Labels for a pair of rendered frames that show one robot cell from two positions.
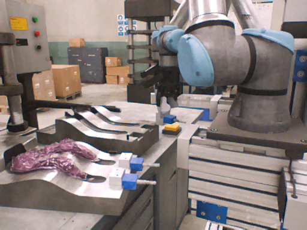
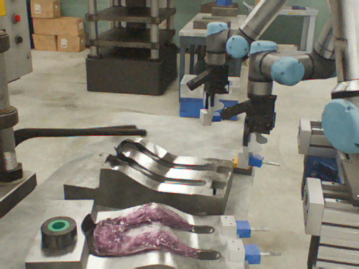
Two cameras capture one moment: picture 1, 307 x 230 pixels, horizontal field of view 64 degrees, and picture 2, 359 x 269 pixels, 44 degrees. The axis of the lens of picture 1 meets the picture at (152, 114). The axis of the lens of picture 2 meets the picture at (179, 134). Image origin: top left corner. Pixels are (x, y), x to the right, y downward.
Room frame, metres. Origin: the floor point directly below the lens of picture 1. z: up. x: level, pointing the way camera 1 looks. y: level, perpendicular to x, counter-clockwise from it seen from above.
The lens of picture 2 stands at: (-0.20, 0.41, 1.52)
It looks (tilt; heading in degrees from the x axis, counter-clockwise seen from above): 22 degrees down; 349
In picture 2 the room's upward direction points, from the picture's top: 1 degrees clockwise
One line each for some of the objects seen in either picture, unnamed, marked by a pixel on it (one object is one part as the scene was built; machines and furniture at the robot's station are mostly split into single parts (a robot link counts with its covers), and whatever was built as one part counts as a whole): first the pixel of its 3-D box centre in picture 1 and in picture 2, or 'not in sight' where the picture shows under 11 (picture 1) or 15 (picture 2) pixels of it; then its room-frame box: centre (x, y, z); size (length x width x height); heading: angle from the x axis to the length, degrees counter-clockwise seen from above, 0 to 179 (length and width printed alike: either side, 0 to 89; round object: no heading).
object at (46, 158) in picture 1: (54, 155); (144, 228); (0.72, 0.31, 0.90); 0.26 x 0.18 x 0.08; 83
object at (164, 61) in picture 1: (168, 61); (259, 86); (1.01, -0.07, 1.17); 0.08 x 0.08 x 0.05
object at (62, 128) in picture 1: (98, 127); (151, 174); (1.08, 0.25, 0.87); 0.50 x 0.26 x 0.14; 66
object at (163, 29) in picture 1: (168, 41); (262, 61); (1.00, -0.07, 1.25); 0.09 x 0.08 x 0.11; 11
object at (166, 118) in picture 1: (171, 119); (259, 160); (1.00, -0.08, 0.93); 0.13 x 0.05 x 0.05; 56
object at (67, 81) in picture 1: (48, 82); not in sight; (5.72, 2.38, 0.37); 1.20 x 0.82 x 0.74; 79
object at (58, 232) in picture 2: not in sight; (59, 231); (0.70, 0.51, 0.93); 0.08 x 0.08 x 0.04
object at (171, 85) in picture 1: (169, 81); (259, 112); (1.00, -0.07, 1.09); 0.09 x 0.08 x 0.12; 56
